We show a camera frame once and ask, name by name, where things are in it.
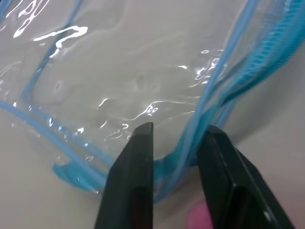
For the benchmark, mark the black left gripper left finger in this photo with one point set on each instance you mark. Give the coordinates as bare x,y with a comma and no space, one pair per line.
131,181

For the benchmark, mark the clear blue-trimmed plastic bag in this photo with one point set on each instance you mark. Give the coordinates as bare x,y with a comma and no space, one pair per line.
133,78

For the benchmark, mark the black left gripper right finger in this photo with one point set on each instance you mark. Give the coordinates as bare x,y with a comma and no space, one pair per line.
233,181

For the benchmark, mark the pink object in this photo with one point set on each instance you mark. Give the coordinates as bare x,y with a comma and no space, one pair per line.
197,214

